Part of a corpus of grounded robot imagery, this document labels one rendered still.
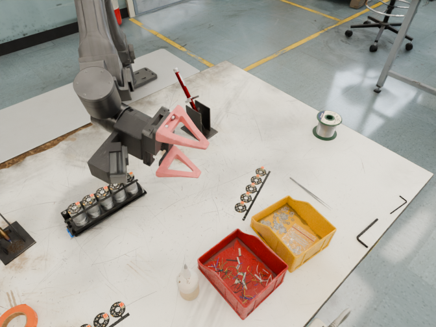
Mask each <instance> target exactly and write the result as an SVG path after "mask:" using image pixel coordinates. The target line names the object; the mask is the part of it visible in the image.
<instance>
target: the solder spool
mask: <svg viewBox="0 0 436 327"><path fill-rule="evenodd" d="M317 120H318V121H319V122H318V125H317V126H315V127H314V128H313V135H314V136H315V137H316V138H318V139H321V140H324V141H331V140H333V139H335V138H336V137H337V132H336V130H335V129H336V127H337V125H340V124H341V123H342V120H343V119H342V117H341V116H340V115H339V114H338V113H337V112H334V111H331V110H323V111H320V112H319V113H318V114H317Z"/></svg>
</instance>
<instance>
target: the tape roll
mask: <svg viewBox="0 0 436 327"><path fill-rule="evenodd" d="M19 315H25V316H26V324H25V326H24V327H37V324H38V315H37V313H36V312H35V311H34V310H33V309H32V308H31V307H30V306H28V305H26V304H20V305H17V306H14V307H12V308H10V309H8V310H7V311H6V312H4V313H3V314H2V315H1V316H0V327H7V325H8V323H9V322H10V321H11V320H12V319H13V318H15V317H17V316H19Z"/></svg>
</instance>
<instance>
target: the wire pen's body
mask: <svg viewBox="0 0 436 327"><path fill-rule="evenodd" d="M175 75H176V77H177V79H178V81H179V83H180V85H181V87H182V89H183V91H184V93H185V95H186V97H187V100H189V99H191V102H189V103H190V105H191V107H192V109H194V110H196V111H197V112H199V111H198V110H197V107H196V106H195V103H194V102H193V99H192V96H191V95H190V93H189V91H188V89H187V87H186V85H185V83H184V81H183V79H182V76H181V74H180V72H179V71H178V72H176V73H175Z"/></svg>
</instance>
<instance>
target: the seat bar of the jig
mask: <svg viewBox="0 0 436 327"><path fill-rule="evenodd" d="M136 184H137V187H138V192H137V193H136V194H135V195H128V194H127V193H126V190H125V189H124V190H125V194H126V196H127V197H126V199H125V200H124V201H123V202H116V201H115V200H114V198H113V196H112V199H113V202H114V207H113V208H111V209H109V210H104V209H102V207H101V204H100V203H99V207H100V209H101V211H102V212H101V214H100V216H98V217H96V218H91V217H90V216H89V215H88V213H87V211H86V212H85V213H86V215H87V217H88V222H87V223H86V224H85V225H83V226H77V225H76V224H75V222H74V221H73V220H70V221H69V222H70V223H71V225H72V226H73V228H74V229H75V231H76V233H79V232H81V231H83V230H84V229H86V228H87V227H89V226H91V225H92V224H94V223H96V222H97V221H99V220H101V219H102V218H104V217H106V216H107V215H109V214H111V213H112V212H114V211H116V210H117V209H119V208H120V207H122V206H124V205H125V204H127V203H128V202H130V201H132V200H134V199H135V198H137V197H138V196H140V195H142V194H143V193H142V188H141V186H140V185H139V184H138V183H136Z"/></svg>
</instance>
